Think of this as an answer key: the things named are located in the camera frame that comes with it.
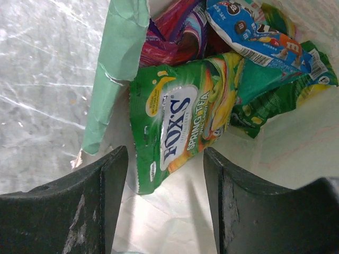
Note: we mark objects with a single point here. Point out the blue M&M's candy bag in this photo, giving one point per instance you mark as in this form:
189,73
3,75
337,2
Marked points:
260,43

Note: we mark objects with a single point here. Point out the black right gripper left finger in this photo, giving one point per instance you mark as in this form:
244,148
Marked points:
74,214

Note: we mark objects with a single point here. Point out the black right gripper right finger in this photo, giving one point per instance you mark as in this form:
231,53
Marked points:
252,215

